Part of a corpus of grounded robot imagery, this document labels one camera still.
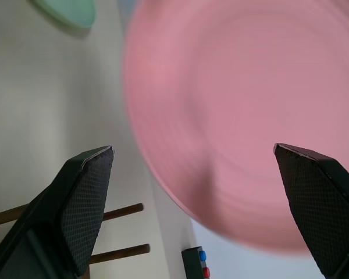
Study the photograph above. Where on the pink plate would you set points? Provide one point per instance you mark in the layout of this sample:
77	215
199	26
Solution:
238	122

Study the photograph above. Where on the wooden dish rack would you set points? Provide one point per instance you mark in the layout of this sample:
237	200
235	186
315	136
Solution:
116	215

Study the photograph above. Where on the black box with coloured buttons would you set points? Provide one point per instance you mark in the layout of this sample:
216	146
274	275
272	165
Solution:
195	263

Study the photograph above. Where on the green plate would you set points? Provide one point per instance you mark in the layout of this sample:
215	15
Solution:
71	13

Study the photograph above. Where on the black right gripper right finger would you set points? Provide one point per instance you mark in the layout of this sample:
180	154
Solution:
317	203

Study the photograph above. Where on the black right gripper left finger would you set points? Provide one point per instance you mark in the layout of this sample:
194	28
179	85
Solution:
75	209

